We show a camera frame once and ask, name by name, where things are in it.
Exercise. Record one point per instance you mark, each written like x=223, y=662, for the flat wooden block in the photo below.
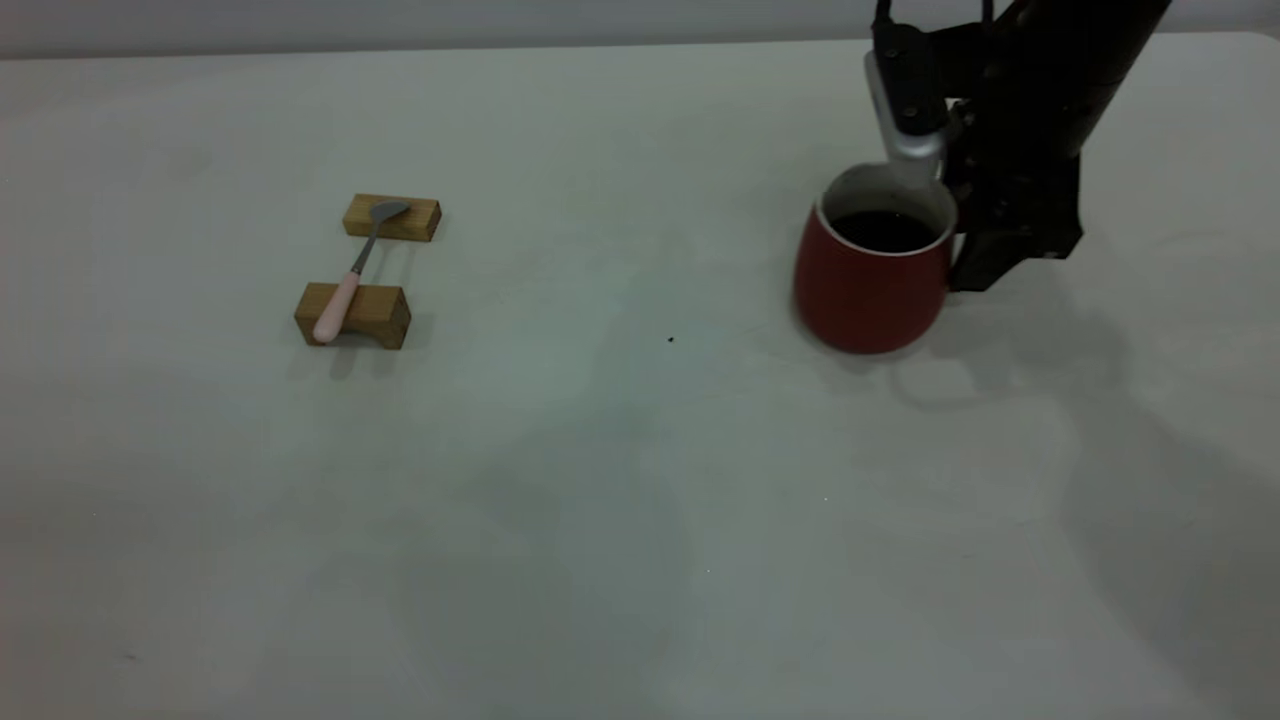
x=420, y=225

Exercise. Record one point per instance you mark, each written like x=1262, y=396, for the arched wooden block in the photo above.
x=385, y=310

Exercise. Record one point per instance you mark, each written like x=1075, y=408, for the red ceramic mug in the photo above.
x=860, y=300

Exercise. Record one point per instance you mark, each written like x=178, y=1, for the dark coffee liquid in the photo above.
x=885, y=230

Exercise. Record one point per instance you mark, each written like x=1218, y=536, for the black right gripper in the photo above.
x=1030, y=200

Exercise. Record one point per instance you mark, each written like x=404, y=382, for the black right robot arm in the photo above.
x=1080, y=60

